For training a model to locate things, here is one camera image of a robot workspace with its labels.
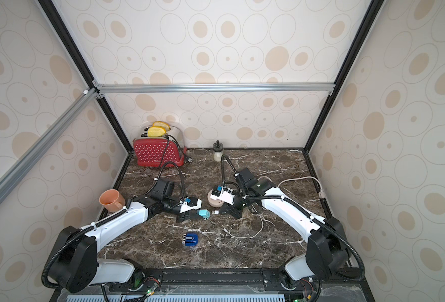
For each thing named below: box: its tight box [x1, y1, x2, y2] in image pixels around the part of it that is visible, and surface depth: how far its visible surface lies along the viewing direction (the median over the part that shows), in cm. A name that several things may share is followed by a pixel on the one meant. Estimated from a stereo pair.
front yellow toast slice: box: [147, 125, 167, 138], surface depth 104 cm
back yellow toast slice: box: [152, 120, 171, 132], surface depth 108 cm
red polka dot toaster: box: [132, 136, 188, 168], surface depth 105 cm
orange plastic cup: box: [98, 188, 126, 213], surface depth 91 cm
